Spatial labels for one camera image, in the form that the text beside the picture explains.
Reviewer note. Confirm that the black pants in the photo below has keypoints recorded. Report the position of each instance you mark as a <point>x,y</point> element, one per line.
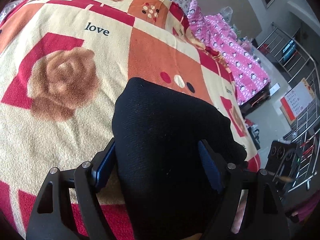
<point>157,131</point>

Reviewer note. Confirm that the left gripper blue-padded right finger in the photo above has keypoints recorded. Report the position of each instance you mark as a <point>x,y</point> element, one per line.
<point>249,206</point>

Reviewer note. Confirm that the red white notice board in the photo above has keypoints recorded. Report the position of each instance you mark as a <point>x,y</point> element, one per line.
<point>297,100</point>

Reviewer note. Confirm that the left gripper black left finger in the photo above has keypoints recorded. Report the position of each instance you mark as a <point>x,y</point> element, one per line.
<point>52,215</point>

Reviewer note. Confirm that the red orange love blanket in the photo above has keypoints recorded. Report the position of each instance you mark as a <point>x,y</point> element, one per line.
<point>63,65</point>

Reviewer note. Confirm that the metal stair railing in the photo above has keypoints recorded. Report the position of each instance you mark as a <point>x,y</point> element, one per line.
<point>287,53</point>

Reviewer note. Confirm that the dark bedside crate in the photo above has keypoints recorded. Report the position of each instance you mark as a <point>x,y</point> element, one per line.
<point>256,101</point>

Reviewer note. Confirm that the pink penguin quilt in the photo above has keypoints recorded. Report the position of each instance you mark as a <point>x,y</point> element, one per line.
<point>250,78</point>

